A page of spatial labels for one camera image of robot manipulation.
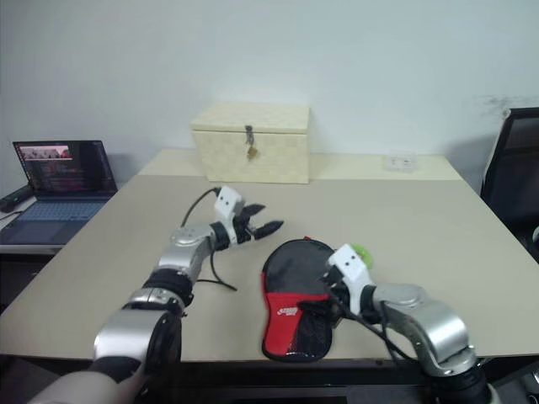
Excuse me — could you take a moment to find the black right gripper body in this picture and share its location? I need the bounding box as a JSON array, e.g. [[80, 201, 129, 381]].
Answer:
[[318, 267, 353, 327]]

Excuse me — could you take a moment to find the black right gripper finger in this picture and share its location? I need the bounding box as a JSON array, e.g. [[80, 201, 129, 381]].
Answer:
[[312, 308, 342, 331], [296, 295, 334, 315]]

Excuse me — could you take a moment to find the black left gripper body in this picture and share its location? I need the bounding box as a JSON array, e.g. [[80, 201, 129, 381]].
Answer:
[[230, 208, 259, 246]]

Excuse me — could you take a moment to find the black red paddle case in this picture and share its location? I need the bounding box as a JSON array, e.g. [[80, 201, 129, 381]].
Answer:
[[259, 237, 338, 362]]

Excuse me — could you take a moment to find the green zipper pull ring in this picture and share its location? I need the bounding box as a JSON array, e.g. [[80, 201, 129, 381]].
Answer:
[[351, 243, 376, 268]]

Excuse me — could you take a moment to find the cream woven storage box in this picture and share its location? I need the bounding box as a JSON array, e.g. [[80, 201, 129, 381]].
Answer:
[[189, 102, 312, 185]]

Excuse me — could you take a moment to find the small clear plastic box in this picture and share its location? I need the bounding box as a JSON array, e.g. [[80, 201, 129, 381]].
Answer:
[[382, 153, 421, 173]]

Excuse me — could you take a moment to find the open dark laptop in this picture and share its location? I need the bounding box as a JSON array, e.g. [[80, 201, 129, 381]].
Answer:
[[0, 140, 119, 246]]

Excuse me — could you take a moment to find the black office chair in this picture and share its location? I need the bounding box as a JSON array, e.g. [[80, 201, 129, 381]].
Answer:
[[480, 107, 539, 264]]

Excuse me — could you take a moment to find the black handheld device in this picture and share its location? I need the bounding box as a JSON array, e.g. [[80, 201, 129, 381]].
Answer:
[[0, 184, 35, 213]]

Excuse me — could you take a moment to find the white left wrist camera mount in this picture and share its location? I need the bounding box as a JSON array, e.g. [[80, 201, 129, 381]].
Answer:
[[213, 185, 247, 246]]

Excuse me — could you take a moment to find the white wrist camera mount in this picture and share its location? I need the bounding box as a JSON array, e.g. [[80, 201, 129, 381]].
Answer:
[[213, 185, 247, 246], [327, 242, 376, 315]]

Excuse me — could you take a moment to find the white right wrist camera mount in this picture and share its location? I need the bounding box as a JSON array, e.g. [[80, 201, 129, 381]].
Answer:
[[327, 242, 376, 315]]

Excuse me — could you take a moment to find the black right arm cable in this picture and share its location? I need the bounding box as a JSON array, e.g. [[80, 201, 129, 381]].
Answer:
[[332, 294, 418, 367]]

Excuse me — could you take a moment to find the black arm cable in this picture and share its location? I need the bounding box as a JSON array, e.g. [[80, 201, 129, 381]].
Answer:
[[180, 187, 238, 292], [332, 294, 418, 367]]

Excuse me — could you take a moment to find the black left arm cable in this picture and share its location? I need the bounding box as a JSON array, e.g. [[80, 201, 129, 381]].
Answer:
[[180, 187, 238, 292]]

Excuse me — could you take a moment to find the black metal table frame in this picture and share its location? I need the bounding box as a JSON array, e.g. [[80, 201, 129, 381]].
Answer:
[[180, 359, 422, 387]]

